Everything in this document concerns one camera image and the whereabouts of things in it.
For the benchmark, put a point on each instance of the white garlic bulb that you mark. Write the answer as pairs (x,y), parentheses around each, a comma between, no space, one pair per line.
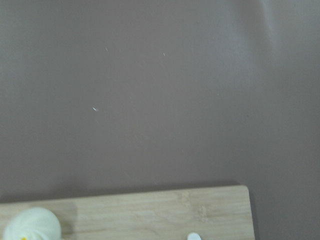
(35,223)

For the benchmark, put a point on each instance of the white plastic spoon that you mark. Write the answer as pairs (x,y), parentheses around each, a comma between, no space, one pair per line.
(193,236)

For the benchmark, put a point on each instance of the bamboo cutting board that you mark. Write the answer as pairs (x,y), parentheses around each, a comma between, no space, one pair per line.
(215,213)

